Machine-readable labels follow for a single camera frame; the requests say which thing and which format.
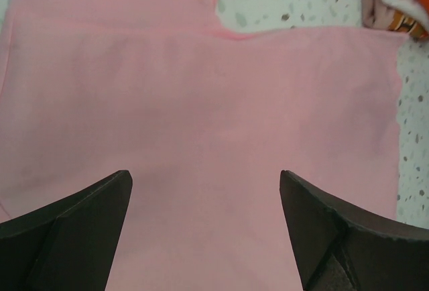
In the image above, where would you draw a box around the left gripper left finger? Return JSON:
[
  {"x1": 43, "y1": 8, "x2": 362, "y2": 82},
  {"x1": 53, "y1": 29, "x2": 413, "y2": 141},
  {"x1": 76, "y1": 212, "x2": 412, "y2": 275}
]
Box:
[{"x1": 1, "y1": 170, "x2": 133, "y2": 291}]

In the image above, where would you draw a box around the pink t-shirt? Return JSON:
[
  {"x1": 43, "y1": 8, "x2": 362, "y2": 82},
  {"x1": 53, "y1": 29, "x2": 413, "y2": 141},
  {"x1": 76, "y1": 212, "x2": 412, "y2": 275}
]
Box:
[{"x1": 1, "y1": 0, "x2": 406, "y2": 290}]

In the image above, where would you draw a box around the folded patterned orange garment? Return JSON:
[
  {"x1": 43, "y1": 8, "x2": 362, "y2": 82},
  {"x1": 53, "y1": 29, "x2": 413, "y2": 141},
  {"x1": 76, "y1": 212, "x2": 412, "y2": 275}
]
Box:
[{"x1": 388, "y1": 11, "x2": 428, "y2": 40}]

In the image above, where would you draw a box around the folded light pink garment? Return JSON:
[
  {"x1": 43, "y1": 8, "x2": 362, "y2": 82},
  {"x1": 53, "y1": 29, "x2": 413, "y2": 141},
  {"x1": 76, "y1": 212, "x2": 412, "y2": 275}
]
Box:
[{"x1": 361, "y1": 0, "x2": 395, "y2": 31}]

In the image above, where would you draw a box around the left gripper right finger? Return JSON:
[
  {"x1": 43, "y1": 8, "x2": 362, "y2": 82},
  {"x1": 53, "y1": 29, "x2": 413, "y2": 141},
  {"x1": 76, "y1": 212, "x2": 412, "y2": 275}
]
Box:
[{"x1": 280, "y1": 171, "x2": 428, "y2": 291}]

